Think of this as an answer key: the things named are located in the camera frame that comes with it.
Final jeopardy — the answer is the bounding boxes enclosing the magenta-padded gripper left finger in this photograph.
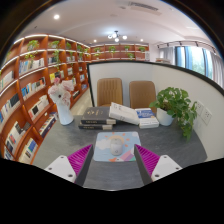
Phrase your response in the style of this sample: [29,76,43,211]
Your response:
[44,143,95,187]

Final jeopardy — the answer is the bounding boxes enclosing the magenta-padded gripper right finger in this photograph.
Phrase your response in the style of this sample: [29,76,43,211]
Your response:
[133,143,183,186]

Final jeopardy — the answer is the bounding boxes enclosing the grey computer mouse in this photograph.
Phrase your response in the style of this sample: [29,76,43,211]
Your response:
[109,134,126,157]

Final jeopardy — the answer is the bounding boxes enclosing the sun and cloud mouse pad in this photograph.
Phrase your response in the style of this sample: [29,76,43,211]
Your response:
[93,131,143,163]

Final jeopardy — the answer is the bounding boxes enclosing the blue and white book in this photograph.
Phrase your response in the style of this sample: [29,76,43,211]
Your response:
[134,107,160,130]

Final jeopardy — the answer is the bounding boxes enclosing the green plant in white pot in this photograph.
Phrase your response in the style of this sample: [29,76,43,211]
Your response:
[149,86,198,141]

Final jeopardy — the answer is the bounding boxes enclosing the dark hardcover book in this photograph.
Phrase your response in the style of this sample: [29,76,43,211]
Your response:
[78,120,114,131]
[80,106,117,126]

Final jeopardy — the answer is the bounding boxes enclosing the white vase with pink flowers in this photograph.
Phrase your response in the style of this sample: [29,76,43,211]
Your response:
[47,77,75,126]

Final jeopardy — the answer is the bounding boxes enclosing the thick white book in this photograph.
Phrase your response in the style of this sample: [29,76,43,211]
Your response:
[108,101,141,126]

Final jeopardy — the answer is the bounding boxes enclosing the tan upholstered chair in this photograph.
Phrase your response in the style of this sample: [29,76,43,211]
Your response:
[128,80,158,114]
[96,77,124,108]

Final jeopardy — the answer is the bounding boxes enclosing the orange wooden shelf unit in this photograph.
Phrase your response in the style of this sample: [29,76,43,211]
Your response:
[0,33,150,165]

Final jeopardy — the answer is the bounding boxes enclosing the window with curtains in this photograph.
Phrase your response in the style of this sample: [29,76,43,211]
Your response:
[159,45,224,88]

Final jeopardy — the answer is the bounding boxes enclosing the ceiling light fixture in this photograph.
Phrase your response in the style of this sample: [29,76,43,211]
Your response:
[107,30,129,43]

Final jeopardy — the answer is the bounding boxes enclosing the ceiling air vent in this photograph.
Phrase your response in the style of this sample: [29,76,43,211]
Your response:
[128,1,162,15]

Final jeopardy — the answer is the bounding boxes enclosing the white wall socket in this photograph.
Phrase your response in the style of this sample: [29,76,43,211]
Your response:
[200,107,213,126]
[194,99,205,117]

